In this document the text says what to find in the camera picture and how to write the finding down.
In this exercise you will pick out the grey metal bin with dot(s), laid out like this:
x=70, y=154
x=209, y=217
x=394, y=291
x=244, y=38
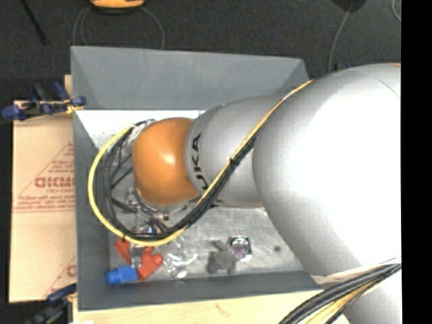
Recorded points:
x=175, y=79

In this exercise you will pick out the blue plastic cylinder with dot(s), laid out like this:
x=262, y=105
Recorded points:
x=119, y=276

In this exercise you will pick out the dark grey lumpy object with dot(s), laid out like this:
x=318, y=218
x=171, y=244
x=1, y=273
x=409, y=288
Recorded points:
x=219, y=260

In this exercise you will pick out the orange-red plastic object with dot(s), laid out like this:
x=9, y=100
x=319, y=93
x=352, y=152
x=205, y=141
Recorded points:
x=151, y=263

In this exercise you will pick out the clear crumpled plastic object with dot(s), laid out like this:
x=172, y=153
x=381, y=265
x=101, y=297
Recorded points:
x=179, y=263

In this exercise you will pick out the clear glass jar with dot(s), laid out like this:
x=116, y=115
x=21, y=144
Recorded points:
x=241, y=248

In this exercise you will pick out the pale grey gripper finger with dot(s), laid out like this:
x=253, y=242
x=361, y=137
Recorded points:
x=138, y=256

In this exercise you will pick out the brown cardboard board red print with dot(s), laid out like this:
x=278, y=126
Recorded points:
x=40, y=235

